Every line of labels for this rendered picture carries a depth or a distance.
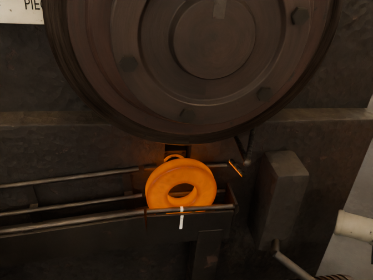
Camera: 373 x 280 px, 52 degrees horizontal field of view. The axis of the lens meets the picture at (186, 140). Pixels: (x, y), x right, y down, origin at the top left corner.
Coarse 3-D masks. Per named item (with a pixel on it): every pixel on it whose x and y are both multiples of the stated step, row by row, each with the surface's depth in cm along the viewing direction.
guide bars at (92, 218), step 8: (152, 208) 81; (160, 208) 81; (168, 208) 81; (176, 208) 81; (184, 208) 82; (192, 208) 82; (200, 208) 82; (208, 208) 83; (216, 208) 83; (224, 208) 83; (232, 208) 84; (96, 216) 79; (104, 216) 79; (112, 216) 79; (120, 216) 79; (128, 216) 80; (40, 224) 78; (48, 224) 78; (56, 224) 78; (64, 224) 78; (72, 224) 78; (0, 232) 76; (8, 232) 77; (16, 232) 77; (24, 232) 77
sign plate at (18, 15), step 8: (0, 0) 65; (8, 0) 65; (16, 0) 66; (24, 0) 66; (32, 0) 66; (40, 0) 66; (0, 8) 66; (8, 8) 66; (16, 8) 66; (24, 8) 66; (32, 8) 67; (40, 8) 67; (0, 16) 66; (8, 16) 67; (16, 16) 67; (24, 16) 67; (32, 16) 67; (40, 16) 68
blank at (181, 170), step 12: (156, 168) 80; (168, 168) 78; (180, 168) 78; (192, 168) 78; (204, 168) 80; (156, 180) 78; (168, 180) 79; (180, 180) 79; (192, 180) 80; (204, 180) 81; (156, 192) 80; (192, 192) 85; (204, 192) 82; (156, 204) 82; (168, 204) 82; (180, 204) 84; (192, 204) 84; (204, 204) 84
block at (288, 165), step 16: (272, 160) 85; (288, 160) 85; (272, 176) 82; (288, 176) 81; (304, 176) 81; (256, 192) 92; (272, 192) 83; (288, 192) 83; (304, 192) 84; (256, 208) 92; (272, 208) 85; (288, 208) 86; (256, 224) 92; (272, 224) 88; (288, 224) 89; (256, 240) 93; (272, 240) 91; (288, 240) 92
